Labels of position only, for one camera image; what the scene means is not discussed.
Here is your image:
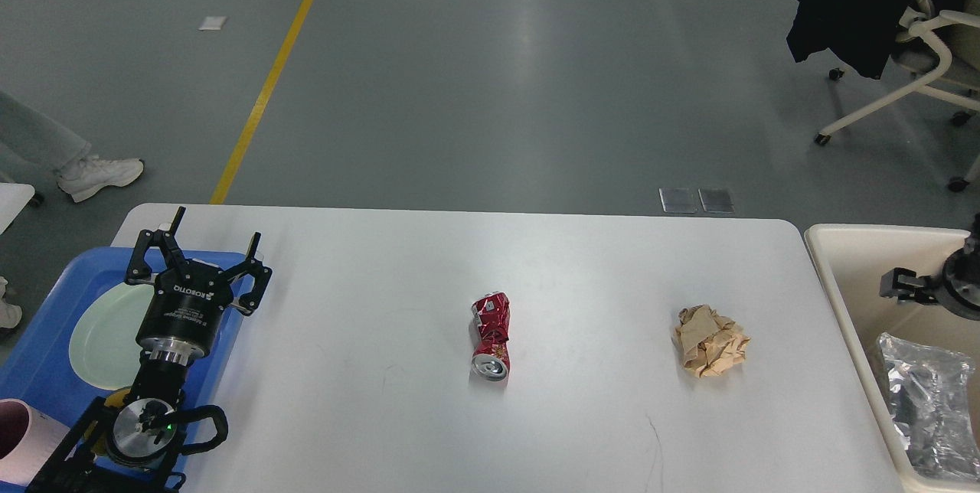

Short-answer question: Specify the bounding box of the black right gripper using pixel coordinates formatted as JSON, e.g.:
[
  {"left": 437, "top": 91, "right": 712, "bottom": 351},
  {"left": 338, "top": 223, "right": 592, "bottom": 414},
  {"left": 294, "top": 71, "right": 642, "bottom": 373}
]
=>
[{"left": 879, "top": 250, "right": 979, "bottom": 321}]

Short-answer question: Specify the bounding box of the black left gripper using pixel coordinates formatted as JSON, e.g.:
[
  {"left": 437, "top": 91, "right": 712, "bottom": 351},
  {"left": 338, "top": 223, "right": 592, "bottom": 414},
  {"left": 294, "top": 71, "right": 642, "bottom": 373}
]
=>
[{"left": 123, "top": 207, "right": 273, "bottom": 361}]

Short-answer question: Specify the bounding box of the light green plate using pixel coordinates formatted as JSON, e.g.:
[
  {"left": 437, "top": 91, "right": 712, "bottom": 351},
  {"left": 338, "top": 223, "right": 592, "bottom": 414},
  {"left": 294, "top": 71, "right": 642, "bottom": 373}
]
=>
[{"left": 69, "top": 283, "right": 154, "bottom": 390}]

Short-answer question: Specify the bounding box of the aluminium foil sheet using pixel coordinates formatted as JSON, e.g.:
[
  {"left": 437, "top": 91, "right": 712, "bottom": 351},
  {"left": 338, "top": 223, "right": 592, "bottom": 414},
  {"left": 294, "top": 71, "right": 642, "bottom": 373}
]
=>
[{"left": 875, "top": 333, "right": 979, "bottom": 482}]

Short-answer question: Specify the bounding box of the teal mug yellow inside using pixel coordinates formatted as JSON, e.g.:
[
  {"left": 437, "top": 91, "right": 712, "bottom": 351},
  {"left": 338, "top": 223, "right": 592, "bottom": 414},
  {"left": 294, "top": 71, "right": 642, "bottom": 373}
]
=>
[{"left": 103, "top": 387, "right": 132, "bottom": 410}]

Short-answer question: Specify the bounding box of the brown paper ball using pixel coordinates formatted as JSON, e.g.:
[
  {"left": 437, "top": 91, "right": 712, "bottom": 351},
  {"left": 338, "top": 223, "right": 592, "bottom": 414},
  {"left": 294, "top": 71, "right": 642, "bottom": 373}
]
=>
[{"left": 673, "top": 304, "right": 750, "bottom": 378}]

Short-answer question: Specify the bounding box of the crushed red soda can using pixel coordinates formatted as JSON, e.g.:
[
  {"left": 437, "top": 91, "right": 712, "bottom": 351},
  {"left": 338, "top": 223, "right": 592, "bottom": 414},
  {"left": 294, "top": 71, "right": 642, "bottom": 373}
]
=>
[{"left": 470, "top": 292, "right": 511, "bottom": 382}]

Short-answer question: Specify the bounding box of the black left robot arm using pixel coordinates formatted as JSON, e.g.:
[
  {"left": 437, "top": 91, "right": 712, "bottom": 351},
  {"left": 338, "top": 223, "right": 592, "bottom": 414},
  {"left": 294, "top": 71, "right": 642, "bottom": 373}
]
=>
[{"left": 27, "top": 207, "right": 273, "bottom": 492}]

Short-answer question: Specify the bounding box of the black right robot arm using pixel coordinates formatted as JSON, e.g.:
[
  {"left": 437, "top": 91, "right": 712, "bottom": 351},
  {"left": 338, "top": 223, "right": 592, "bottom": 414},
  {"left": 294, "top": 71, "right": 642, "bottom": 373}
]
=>
[{"left": 879, "top": 214, "right": 979, "bottom": 321}]

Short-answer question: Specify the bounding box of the beige plastic bin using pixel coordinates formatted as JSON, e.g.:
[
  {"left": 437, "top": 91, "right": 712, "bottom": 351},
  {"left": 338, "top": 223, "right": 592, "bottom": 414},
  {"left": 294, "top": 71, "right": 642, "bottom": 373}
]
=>
[{"left": 805, "top": 224, "right": 979, "bottom": 492}]

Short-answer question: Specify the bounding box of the white chair at left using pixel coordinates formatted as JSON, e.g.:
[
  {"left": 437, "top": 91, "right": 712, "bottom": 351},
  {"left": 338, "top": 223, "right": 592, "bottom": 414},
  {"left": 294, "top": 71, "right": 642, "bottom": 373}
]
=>
[{"left": 1, "top": 171, "right": 45, "bottom": 233}]

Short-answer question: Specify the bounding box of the grey floor plate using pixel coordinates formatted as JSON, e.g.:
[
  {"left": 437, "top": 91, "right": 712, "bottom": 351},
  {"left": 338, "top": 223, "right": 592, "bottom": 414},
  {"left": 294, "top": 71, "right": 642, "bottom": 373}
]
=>
[
  {"left": 658, "top": 188, "right": 699, "bottom": 214},
  {"left": 697, "top": 188, "right": 735, "bottom": 214}
]

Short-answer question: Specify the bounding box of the pink ribbed cup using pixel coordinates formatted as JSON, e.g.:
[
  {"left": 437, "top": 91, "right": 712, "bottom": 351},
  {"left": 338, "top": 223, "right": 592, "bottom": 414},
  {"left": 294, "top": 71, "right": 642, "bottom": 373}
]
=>
[{"left": 1, "top": 398, "right": 70, "bottom": 486}]

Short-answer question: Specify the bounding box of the grey white office chair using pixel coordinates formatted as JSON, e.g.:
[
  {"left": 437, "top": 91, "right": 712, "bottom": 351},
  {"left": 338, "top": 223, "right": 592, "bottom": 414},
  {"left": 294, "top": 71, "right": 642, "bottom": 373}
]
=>
[{"left": 813, "top": 0, "right": 979, "bottom": 145}]

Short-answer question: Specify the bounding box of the white paper scrap on floor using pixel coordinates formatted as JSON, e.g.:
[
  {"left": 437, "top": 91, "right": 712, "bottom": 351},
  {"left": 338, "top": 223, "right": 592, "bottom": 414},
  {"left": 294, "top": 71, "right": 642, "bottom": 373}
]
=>
[{"left": 198, "top": 16, "right": 228, "bottom": 31}]

